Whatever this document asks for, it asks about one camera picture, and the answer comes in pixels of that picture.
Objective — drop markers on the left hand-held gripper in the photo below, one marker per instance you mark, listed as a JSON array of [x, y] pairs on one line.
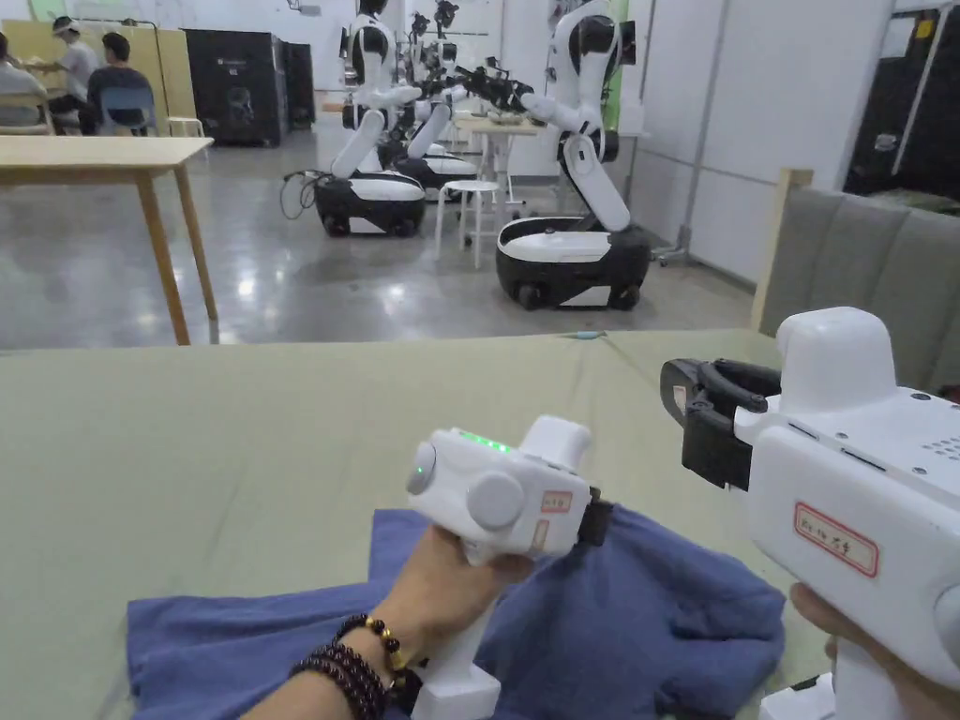
[[487, 480]]

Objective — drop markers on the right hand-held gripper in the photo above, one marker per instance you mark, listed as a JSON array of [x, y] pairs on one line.
[[847, 480]]

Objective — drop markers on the dark blue garment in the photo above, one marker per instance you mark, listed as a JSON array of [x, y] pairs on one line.
[[645, 622]]

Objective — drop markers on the person's left forearm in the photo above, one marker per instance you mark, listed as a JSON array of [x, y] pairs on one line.
[[330, 686]]

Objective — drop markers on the person's left hand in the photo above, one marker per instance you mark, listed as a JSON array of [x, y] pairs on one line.
[[439, 581]]

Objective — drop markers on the person's right hand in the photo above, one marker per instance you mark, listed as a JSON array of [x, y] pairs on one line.
[[847, 634]]

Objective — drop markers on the small teal item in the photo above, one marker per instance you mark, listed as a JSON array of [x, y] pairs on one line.
[[583, 336]]

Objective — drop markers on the white and black wheeled robot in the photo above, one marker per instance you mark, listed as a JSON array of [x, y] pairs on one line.
[[442, 161], [371, 191], [577, 255]]

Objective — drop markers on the grey padded headboard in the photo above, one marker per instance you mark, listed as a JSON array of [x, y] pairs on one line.
[[862, 255]]

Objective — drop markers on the bed with pale green sheet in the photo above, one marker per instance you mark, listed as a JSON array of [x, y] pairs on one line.
[[225, 435]]

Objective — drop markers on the black case with metal edges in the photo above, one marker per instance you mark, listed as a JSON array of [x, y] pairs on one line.
[[900, 135]]

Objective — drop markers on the large black case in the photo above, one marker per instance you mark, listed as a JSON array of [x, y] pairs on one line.
[[236, 86]]

